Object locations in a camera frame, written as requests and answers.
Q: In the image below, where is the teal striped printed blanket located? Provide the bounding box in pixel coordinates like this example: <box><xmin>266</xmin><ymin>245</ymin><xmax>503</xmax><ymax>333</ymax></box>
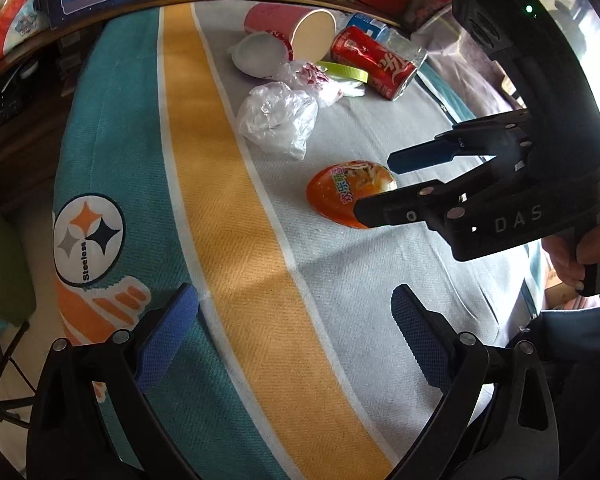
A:
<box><xmin>52</xmin><ymin>2</ymin><xmax>546</xmax><ymax>480</ymax></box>

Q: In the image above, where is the white plastic dome lid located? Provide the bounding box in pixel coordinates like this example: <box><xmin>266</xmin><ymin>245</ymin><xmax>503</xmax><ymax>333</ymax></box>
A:
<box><xmin>228</xmin><ymin>31</ymin><xmax>295</xmax><ymax>79</ymax></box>

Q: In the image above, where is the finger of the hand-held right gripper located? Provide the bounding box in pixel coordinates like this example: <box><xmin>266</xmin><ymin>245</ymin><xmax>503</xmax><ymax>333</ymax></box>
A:
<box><xmin>386</xmin><ymin>109</ymin><xmax>532</xmax><ymax>175</ymax></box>
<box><xmin>354</xmin><ymin>157</ymin><xmax>514</xmax><ymax>231</ymax></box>

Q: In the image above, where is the green ring lid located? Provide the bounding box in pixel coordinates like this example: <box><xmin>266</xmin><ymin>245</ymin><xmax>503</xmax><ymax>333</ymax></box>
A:
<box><xmin>316</xmin><ymin>60</ymin><xmax>369</xmax><ymax>84</ymax></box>

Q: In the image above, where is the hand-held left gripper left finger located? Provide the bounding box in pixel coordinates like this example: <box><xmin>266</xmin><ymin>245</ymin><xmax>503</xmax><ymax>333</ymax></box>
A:
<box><xmin>26</xmin><ymin>283</ymin><xmax>201</xmax><ymax>480</ymax></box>

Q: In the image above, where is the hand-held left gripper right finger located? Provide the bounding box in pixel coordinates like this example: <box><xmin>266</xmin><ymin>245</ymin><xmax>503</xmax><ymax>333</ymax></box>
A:
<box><xmin>390</xmin><ymin>284</ymin><xmax>558</xmax><ymax>480</ymax></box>

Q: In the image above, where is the white red printed plastic bag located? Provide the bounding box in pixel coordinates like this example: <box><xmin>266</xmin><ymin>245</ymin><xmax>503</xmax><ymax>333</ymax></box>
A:
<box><xmin>274</xmin><ymin>59</ymin><xmax>344</xmax><ymax>108</ymax></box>

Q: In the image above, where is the green folding chair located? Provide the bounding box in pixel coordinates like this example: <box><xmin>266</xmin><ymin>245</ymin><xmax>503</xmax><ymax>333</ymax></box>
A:
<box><xmin>0</xmin><ymin>205</ymin><xmax>43</xmax><ymax>428</ymax></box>

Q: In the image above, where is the dark wooden desk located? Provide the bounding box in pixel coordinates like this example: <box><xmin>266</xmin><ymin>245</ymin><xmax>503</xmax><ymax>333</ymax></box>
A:
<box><xmin>0</xmin><ymin>10</ymin><xmax>111</xmax><ymax>211</ymax></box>

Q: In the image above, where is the clear plastic bottle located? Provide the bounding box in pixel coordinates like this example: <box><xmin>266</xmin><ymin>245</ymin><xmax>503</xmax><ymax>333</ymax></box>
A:
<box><xmin>345</xmin><ymin>11</ymin><xmax>429</xmax><ymax>68</ymax></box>

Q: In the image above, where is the orange egg shaped capsule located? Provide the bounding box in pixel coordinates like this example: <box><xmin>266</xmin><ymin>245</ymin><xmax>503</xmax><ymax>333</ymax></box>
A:
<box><xmin>306</xmin><ymin>159</ymin><xmax>397</xmax><ymax>231</ymax></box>

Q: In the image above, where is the person's right hand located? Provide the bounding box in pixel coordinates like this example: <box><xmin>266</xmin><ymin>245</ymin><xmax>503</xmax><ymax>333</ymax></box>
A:
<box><xmin>541</xmin><ymin>210</ymin><xmax>600</xmax><ymax>291</ymax></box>

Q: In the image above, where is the pink paper cup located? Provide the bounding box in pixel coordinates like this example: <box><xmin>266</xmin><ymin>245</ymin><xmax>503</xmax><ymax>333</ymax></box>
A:
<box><xmin>243</xmin><ymin>2</ymin><xmax>337</xmax><ymax>63</ymax></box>

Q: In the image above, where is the red soda can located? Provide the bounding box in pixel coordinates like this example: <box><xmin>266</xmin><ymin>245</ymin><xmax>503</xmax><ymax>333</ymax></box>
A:
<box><xmin>330</xmin><ymin>26</ymin><xmax>419</xmax><ymax>102</ymax></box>

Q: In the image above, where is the clear white plastic bag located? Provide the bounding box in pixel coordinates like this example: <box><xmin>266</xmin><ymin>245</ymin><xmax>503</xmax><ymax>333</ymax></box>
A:
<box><xmin>236</xmin><ymin>82</ymin><xmax>319</xmax><ymax>161</ymax></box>

